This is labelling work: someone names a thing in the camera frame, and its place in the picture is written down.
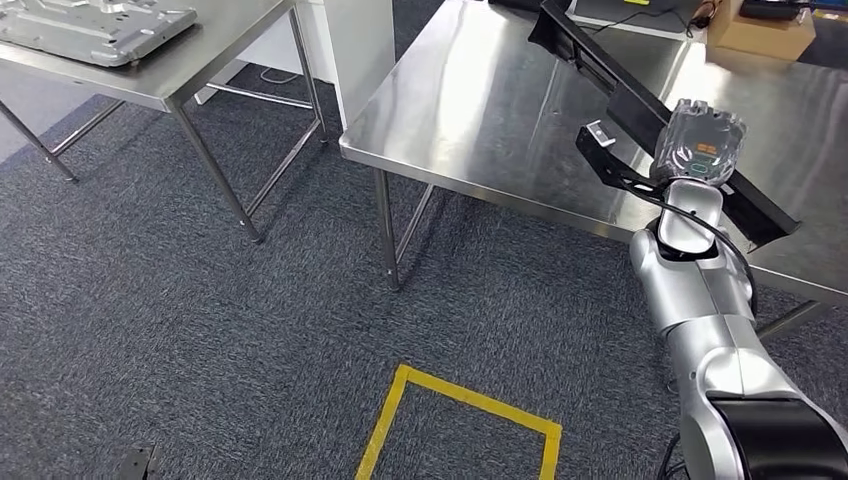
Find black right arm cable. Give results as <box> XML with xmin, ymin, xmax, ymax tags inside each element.
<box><xmin>635</xmin><ymin>192</ymin><xmax>760</xmax><ymax>319</ymax></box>

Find floor cable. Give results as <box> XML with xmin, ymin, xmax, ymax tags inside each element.
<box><xmin>258</xmin><ymin>66</ymin><xmax>299</xmax><ymax>86</ymax></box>

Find stainless steel table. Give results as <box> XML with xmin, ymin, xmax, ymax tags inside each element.
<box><xmin>0</xmin><ymin>0</ymin><xmax>331</xmax><ymax>245</ymax></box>

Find thin black torso cable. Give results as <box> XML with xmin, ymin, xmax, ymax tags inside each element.
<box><xmin>655</xmin><ymin>433</ymin><xmax>684</xmax><ymax>480</ymax></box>

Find black desk cable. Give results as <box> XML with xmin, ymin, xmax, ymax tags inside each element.
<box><xmin>589</xmin><ymin>5</ymin><xmax>704</xmax><ymax>36</ymax></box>

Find black plastic panel part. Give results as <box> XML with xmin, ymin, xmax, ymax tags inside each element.
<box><xmin>527</xmin><ymin>0</ymin><xmax>803</xmax><ymax>250</ymax></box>

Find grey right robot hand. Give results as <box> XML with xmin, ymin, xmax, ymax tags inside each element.
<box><xmin>649</xmin><ymin>99</ymin><xmax>748</xmax><ymax>187</ymax></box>

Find black right camera bracket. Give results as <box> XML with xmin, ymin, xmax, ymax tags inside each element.
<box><xmin>574</xmin><ymin>125</ymin><xmax>664</xmax><ymax>200</ymax></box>

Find large cardboard box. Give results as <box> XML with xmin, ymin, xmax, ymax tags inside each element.
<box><xmin>705</xmin><ymin>0</ymin><xmax>817</xmax><ymax>62</ymax></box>

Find white cabinet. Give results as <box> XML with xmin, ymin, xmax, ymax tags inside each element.
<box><xmin>195</xmin><ymin>0</ymin><xmax>397</xmax><ymax>132</ymax></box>

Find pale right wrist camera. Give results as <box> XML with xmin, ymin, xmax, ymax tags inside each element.
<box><xmin>586</xmin><ymin>120</ymin><xmax>617</xmax><ymax>148</ymax></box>

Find yellow floor tape square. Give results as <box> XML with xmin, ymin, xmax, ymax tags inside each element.
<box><xmin>354</xmin><ymin>363</ymin><xmax>563</xmax><ymax>480</ymax></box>

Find black device with antenna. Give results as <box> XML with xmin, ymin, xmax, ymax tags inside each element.
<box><xmin>738</xmin><ymin>0</ymin><xmax>803</xmax><ymax>21</ymax></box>

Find grey stamped metal panel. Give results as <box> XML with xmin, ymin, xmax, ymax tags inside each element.
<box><xmin>0</xmin><ymin>0</ymin><xmax>199</xmax><ymax>69</ymax></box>

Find stainless steel workbench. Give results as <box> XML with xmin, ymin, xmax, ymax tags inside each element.
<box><xmin>339</xmin><ymin>0</ymin><xmax>848</xmax><ymax>342</ymax></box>

